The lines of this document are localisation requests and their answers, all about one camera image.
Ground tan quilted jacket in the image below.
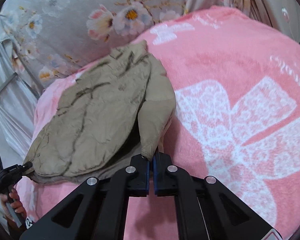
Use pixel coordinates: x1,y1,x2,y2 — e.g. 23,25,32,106
25,41,176,184

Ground left hand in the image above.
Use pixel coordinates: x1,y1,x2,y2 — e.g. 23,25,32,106
0,188,27,222

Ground silver satin curtain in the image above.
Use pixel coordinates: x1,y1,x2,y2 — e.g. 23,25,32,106
0,19,41,225

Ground pink fleece blanket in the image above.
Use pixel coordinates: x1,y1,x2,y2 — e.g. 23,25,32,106
14,4,300,240

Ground grey floral quilt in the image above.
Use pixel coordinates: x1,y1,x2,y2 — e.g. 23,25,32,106
0,0,300,93

